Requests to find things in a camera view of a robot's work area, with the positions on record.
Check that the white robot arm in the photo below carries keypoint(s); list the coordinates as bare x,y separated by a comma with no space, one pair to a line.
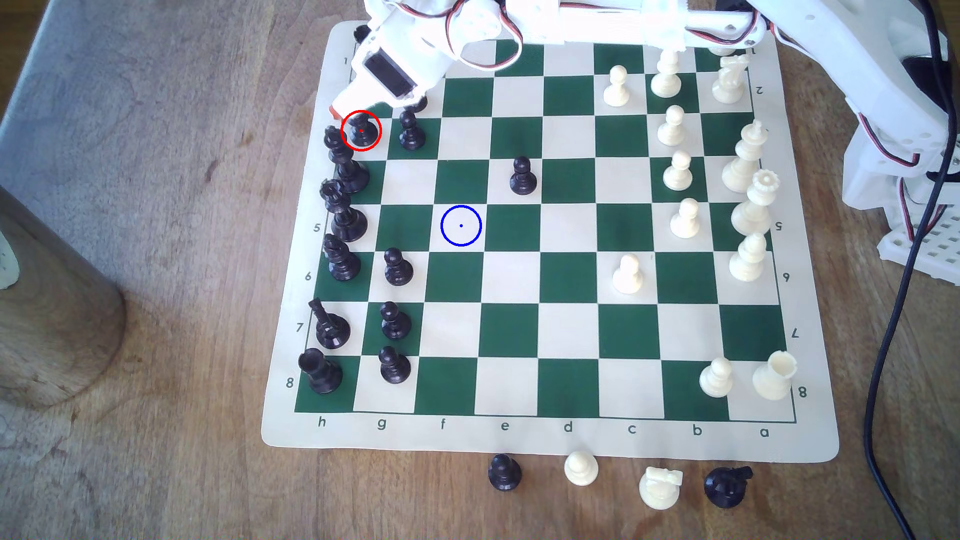
825,45

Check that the white chess knight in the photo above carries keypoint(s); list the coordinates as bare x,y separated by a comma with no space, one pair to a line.
729,79
660,487

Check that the white chess piece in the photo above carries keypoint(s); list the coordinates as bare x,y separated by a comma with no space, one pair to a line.
722,49

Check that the black chess queen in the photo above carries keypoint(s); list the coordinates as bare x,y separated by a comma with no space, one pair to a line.
343,214

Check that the green and cream chess mat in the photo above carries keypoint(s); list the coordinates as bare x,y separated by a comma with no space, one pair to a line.
570,315

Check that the white chess bishop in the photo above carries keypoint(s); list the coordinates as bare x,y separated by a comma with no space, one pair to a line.
748,258

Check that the black chess knight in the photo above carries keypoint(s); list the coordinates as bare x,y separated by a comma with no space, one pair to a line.
330,324
727,487

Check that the black chess king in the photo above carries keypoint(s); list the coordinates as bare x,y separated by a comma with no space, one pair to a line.
346,165

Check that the white chess rook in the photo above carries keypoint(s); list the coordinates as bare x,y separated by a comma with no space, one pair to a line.
775,376

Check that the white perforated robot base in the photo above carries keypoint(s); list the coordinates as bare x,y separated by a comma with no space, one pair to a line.
926,251

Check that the white chess queen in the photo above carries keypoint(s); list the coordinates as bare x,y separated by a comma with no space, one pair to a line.
754,204

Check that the black chess rook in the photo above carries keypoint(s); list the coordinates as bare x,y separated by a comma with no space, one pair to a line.
321,373
361,32

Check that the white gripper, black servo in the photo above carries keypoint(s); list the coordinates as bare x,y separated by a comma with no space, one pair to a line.
361,96

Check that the white chess king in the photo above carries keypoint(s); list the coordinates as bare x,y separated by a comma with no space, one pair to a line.
745,159

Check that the black chess pawn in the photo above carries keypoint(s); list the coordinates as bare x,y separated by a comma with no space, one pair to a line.
411,132
505,473
397,268
394,366
394,321
523,177
417,103

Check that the white chess pawn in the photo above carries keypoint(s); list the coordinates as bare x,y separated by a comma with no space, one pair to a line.
665,73
671,126
685,219
581,469
716,378
628,274
677,172
617,86

